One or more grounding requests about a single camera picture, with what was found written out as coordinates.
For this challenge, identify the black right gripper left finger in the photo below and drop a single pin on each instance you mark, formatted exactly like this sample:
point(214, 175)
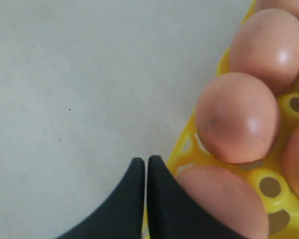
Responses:
point(120, 216)

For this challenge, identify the yellow plastic egg tray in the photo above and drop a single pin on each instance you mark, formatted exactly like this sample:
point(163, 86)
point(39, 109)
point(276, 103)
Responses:
point(264, 175)

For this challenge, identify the brown egg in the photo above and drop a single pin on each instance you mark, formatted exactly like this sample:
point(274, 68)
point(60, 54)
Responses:
point(266, 46)
point(228, 198)
point(237, 118)
point(292, 6)
point(290, 161)

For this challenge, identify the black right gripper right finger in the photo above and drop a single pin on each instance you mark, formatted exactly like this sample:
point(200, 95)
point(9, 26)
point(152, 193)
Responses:
point(173, 214)

